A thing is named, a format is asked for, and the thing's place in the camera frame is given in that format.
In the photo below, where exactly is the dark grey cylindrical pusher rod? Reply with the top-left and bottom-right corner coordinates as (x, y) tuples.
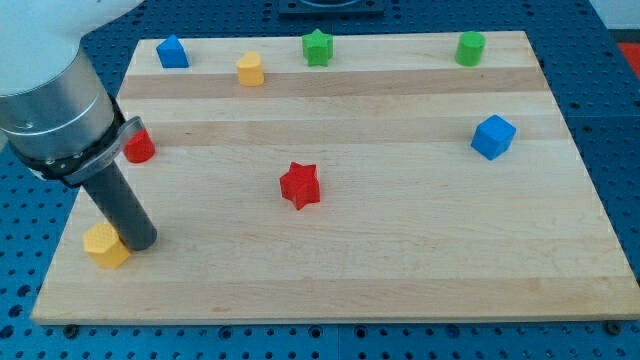
(82, 162), (157, 251)

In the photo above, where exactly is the red star block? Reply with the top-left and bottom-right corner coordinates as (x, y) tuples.
(279, 162), (321, 210)

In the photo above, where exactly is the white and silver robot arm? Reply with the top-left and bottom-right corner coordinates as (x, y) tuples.
(1, 0), (157, 251)

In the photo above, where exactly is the green star block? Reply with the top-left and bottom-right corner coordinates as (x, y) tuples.
(301, 29), (334, 67)

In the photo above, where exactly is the blue cube block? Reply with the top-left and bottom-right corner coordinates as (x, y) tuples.
(471, 114), (517, 160)

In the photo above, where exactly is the red cylinder block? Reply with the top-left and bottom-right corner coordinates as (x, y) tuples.
(123, 129), (155, 164)

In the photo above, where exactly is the yellow hexagon block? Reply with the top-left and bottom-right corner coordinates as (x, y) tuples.
(83, 222), (131, 269)

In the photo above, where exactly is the blue pentagon block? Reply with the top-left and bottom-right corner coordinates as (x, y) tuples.
(156, 35), (189, 68)

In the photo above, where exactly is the yellow heart block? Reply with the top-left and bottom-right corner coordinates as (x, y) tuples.
(236, 51), (265, 87)

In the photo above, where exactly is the wooden board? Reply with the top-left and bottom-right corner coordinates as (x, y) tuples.
(32, 31), (639, 325)

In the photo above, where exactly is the green cylinder block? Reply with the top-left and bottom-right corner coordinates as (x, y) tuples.
(455, 31), (486, 67)

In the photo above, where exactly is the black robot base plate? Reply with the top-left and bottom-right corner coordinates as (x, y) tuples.
(275, 0), (386, 17)

